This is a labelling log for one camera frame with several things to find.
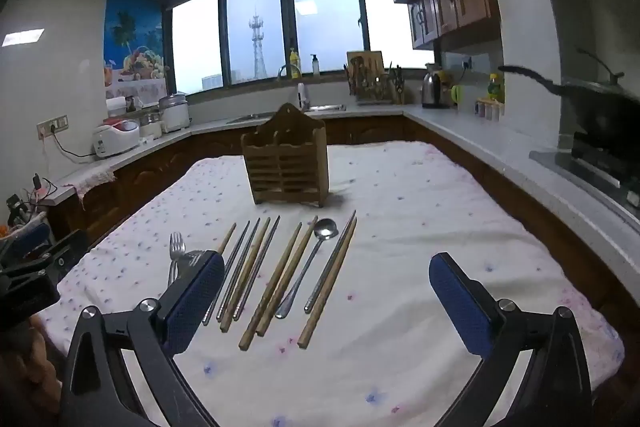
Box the lattice radio tower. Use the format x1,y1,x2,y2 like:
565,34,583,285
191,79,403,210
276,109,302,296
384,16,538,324
248,7,266,80

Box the tangled cables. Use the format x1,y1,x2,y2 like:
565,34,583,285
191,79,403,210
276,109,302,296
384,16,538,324
5,172,56,228

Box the steel kitchen sink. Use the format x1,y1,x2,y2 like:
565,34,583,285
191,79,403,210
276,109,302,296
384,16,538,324
227,104,346,124

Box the white floral tablecloth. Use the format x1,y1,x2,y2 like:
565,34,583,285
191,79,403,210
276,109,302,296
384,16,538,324
37,139,626,427

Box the gas stove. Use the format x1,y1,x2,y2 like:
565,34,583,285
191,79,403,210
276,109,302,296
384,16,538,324
530,132,640,208

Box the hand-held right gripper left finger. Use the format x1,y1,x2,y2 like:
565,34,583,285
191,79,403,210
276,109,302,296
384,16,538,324
60,249,226,427

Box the white red rice cooker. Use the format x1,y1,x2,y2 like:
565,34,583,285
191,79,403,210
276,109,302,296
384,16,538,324
92,119,141,158

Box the wall power outlet strip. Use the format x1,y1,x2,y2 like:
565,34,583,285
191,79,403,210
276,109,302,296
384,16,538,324
36,117,68,138

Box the black wok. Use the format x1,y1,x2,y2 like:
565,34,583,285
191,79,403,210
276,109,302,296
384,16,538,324
498,49,640,148

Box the white lace cloth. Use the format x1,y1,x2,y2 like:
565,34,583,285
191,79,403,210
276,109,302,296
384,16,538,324
75,167,116,198

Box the wooden cutting board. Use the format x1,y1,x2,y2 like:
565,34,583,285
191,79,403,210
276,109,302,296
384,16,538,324
346,51,385,78

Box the kitchen window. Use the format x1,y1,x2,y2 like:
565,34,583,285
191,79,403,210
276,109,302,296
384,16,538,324
170,0,436,95

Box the chrome faucet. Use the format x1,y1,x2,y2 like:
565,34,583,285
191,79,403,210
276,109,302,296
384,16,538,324
277,64,311,110

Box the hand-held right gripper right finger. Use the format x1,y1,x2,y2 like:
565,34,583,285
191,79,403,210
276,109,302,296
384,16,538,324
428,252,593,427

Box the tropical fruit wall poster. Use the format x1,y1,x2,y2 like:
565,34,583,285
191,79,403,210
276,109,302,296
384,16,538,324
103,0,171,100

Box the black power cable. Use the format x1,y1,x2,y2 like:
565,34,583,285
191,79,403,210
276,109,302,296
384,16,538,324
52,132,101,160

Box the metal fork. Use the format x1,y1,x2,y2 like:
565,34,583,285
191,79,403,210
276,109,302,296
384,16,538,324
167,232,185,288

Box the grey kitchen countertop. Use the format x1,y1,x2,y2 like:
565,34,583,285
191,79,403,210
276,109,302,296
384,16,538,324
45,99,640,308

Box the metal spoon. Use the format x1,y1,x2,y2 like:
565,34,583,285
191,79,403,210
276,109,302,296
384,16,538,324
274,218,339,320

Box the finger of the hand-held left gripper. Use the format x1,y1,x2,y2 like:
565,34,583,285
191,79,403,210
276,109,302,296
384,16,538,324
0,223,53,264
20,229,88,293

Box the metal chopstick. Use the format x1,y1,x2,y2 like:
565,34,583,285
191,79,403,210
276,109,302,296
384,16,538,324
232,215,281,322
216,218,262,322
304,210,357,314
202,221,251,327

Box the wooden chopstick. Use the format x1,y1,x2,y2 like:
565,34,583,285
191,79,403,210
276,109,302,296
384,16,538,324
297,216,359,350
216,223,237,255
238,222,304,351
256,215,319,338
220,217,272,334

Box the kitchen utensil rack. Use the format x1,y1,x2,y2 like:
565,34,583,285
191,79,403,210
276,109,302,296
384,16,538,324
344,57,391,100

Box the steel electric kettle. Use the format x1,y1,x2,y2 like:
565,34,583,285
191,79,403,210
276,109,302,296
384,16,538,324
421,63,453,109

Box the wooden utensil holder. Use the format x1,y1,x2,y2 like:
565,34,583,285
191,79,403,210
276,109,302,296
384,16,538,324
241,103,331,208

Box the small glass-lid pot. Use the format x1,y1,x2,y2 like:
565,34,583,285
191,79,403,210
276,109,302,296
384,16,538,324
139,109,163,140

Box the tall white cooker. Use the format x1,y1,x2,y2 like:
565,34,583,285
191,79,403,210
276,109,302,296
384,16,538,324
159,93,191,132

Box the spice jar rack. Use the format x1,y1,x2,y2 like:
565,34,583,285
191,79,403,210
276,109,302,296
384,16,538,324
475,98,501,122

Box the knife block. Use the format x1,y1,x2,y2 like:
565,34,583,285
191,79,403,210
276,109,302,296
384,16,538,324
387,64,406,104

